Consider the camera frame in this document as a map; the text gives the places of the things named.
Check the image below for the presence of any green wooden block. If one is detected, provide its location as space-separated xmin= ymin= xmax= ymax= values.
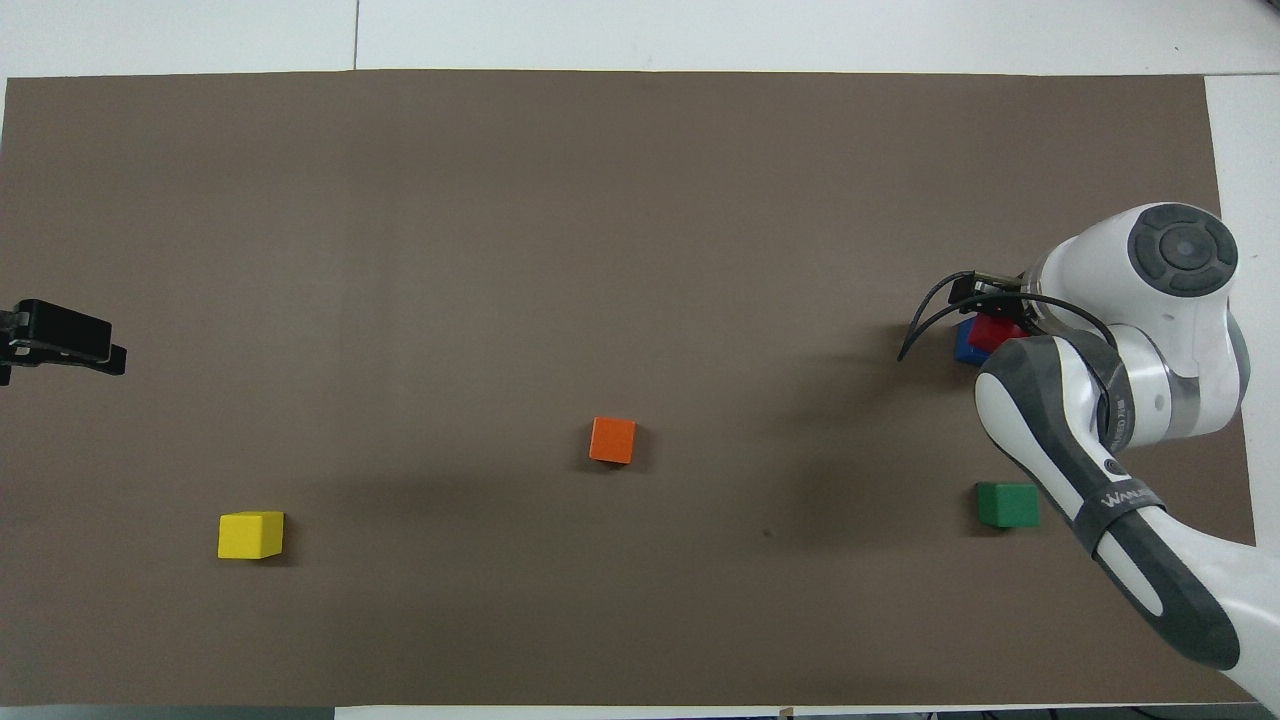
xmin=975 ymin=481 xmax=1041 ymax=529

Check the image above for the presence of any orange wooden block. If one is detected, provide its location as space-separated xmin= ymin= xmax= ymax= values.
xmin=588 ymin=416 xmax=638 ymax=466

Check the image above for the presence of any yellow wooden block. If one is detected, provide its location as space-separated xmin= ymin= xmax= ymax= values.
xmin=217 ymin=511 xmax=286 ymax=561

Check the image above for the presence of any blue wooden block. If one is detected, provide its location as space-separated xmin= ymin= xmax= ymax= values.
xmin=953 ymin=318 xmax=993 ymax=367

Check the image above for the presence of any brown table mat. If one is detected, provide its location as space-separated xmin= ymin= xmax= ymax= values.
xmin=0 ymin=68 xmax=1276 ymax=707

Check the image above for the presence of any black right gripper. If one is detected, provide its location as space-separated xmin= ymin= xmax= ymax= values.
xmin=948 ymin=275 xmax=1036 ymax=326

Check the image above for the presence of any red wooden block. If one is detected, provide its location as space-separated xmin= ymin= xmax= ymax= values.
xmin=968 ymin=314 xmax=1029 ymax=354

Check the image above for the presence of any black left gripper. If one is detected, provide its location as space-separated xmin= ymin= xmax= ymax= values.
xmin=0 ymin=299 xmax=127 ymax=386

